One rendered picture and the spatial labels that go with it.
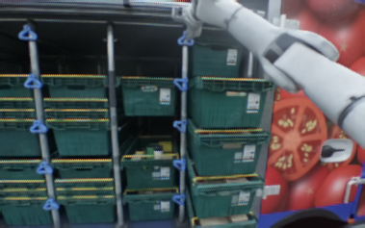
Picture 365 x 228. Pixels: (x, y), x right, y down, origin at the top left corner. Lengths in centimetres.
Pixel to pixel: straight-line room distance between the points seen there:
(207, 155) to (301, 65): 57
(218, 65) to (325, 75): 77
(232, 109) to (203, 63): 40
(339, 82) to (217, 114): 51
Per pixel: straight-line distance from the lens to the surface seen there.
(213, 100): 71
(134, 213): 132
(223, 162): 82
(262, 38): 39
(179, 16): 63
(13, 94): 133
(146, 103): 95
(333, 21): 136
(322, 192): 155
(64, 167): 126
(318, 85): 33
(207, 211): 97
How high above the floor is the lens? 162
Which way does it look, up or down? 8 degrees down
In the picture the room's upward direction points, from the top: 1 degrees clockwise
